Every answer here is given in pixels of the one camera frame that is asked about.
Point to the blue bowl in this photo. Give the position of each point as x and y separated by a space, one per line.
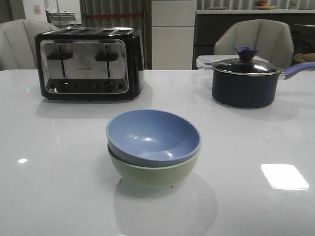
152 138

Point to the green bowl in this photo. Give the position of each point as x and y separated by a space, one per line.
154 177

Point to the clear plastic food container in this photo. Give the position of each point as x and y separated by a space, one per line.
205 61

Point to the dark blue saucepan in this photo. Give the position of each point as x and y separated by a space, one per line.
248 91

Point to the white refrigerator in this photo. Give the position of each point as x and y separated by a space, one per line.
173 24

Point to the black and chrome toaster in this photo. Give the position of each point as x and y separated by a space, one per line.
90 63

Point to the glass pot lid blue knob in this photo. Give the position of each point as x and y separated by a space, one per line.
245 64

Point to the dark kitchen counter cabinet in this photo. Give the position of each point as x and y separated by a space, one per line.
220 33

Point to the beige chair right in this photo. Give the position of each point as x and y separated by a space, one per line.
272 37

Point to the beige chair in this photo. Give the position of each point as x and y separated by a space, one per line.
272 37
17 43

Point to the fruit bowl on counter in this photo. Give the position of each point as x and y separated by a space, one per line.
263 5

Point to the tan object at right edge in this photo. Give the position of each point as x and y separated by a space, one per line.
303 58

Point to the beige chair left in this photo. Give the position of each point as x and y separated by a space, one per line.
17 43

